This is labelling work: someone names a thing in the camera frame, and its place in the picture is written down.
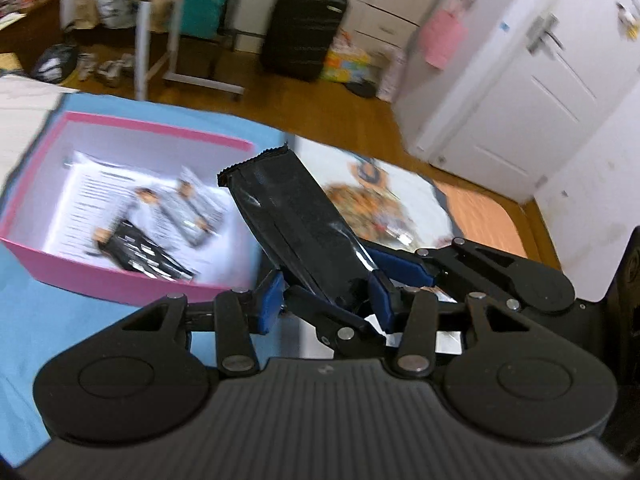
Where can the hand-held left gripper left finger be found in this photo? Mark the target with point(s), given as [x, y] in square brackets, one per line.
[271, 305]

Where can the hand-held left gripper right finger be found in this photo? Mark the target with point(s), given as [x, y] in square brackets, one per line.
[381, 302]

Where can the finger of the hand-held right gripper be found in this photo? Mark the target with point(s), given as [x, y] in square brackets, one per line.
[405, 267]
[330, 325]

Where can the clear bag of coated peanuts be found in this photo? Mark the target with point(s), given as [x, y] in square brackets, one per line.
[360, 210]

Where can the large black snack packet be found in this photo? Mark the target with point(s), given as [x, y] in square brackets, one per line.
[295, 210]

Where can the white snack bar packet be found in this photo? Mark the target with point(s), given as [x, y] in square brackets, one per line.
[195, 210]
[145, 215]

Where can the dark brown snack packet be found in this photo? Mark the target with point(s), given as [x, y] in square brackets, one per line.
[145, 255]

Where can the pink cardboard box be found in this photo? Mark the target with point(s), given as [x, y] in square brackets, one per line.
[100, 280]

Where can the black round floor disc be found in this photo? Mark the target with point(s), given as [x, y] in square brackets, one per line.
[361, 89]

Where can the white plastic bag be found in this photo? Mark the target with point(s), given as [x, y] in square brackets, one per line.
[390, 80]

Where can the striped road print bedsheet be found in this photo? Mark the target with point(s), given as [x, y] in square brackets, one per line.
[75, 325]

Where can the colourful gift bag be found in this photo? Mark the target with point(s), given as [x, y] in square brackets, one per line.
[345, 65]

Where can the white printed paper sheet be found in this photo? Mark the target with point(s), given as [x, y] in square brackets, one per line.
[90, 195]

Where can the white door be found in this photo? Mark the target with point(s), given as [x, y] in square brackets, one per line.
[550, 110]

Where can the pink hanging bag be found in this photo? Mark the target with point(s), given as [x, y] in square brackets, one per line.
[442, 40]

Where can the black suitcase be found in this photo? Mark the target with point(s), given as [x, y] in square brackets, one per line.
[300, 35]

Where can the grey shoe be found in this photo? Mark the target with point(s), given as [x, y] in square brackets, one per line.
[115, 72]
[87, 66]

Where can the small plush door ornament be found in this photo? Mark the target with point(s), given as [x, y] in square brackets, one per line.
[627, 20]

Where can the teal tote bag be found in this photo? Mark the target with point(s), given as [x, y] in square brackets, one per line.
[200, 10]

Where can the blue white patterned bag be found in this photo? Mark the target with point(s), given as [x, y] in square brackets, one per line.
[112, 7]

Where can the wooden nightstand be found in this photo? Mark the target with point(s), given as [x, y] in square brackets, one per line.
[35, 25]

